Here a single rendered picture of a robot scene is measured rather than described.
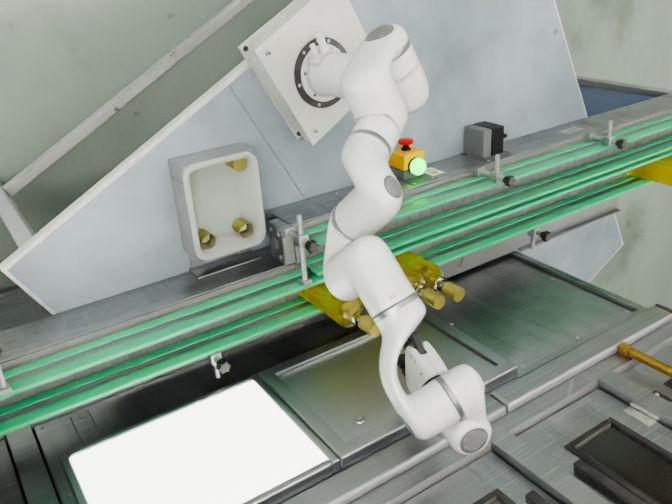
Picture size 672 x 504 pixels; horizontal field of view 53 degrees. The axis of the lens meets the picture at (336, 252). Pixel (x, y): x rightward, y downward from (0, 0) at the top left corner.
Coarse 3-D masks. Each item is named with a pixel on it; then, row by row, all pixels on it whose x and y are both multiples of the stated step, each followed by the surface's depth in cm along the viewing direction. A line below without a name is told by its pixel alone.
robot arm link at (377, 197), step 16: (352, 144) 116; (368, 144) 115; (384, 144) 117; (352, 160) 112; (368, 160) 112; (384, 160) 114; (352, 176) 112; (368, 176) 110; (384, 176) 111; (352, 192) 115; (368, 192) 110; (384, 192) 109; (400, 192) 112; (336, 208) 120; (352, 208) 114; (368, 208) 111; (384, 208) 110; (352, 224) 116; (368, 224) 114; (384, 224) 115
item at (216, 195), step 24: (192, 168) 140; (216, 168) 151; (192, 192) 149; (216, 192) 153; (240, 192) 156; (192, 216) 143; (216, 216) 155; (240, 216) 158; (216, 240) 155; (240, 240) 155
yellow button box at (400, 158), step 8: (400, 152) 175; (408, 152) 175; (416, 152) 175; (392, 160) 178; (400, 160) 175; (408, 160) 174; (392, 168) 179; (400, 168) 176; (400, 176) 177; (408, 176) 176; (416, 176) 178
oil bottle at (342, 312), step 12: (312, 288) 154; (324, 288) 152; (312, 300) 156; (324, 300) 151; (336, 300) 147; (360, 300) 147; (324, 312) 152; (336, 312) 147; (348, 312) 144; (348, 324) 146
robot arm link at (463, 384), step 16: (464, 368) 106; (448, 384) 105; (464, 384) 105; (480, 384) 105; (464, 400) 104; (480, 400) 105; (464, 416) 106; (480, 416) 107; (448, 432) 109; (464, 432) 107; (480, 432) 108; (464, 448) 109; (480, 448) 110
